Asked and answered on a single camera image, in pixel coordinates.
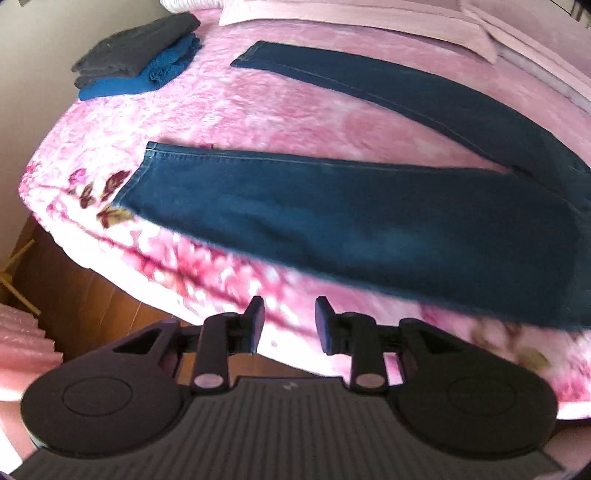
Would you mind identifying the pink folded quilt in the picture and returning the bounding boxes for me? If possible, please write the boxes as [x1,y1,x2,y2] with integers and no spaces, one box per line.
[158,0,591,100]

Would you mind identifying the bright blue folded garment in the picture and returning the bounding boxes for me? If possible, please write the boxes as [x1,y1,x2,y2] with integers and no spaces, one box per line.
[78,34,202,101]

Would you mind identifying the dark grey folded garment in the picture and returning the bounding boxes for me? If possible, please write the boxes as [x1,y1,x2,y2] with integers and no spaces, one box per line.
[71,12,200,90]

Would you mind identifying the dark blue denim jeans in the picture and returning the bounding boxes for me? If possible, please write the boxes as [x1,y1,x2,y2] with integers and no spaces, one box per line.
[114,41,590,330]

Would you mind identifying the pink floral bed blanket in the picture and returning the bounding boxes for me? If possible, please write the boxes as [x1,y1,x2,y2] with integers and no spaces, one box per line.
[19,10,590,420]

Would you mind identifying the yellow wooden stand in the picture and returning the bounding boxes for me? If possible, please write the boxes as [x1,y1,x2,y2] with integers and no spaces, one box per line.
[0,238,43,317]

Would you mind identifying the pink foam packing roll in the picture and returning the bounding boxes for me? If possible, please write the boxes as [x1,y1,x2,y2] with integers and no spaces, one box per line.
[0,304,63,474]

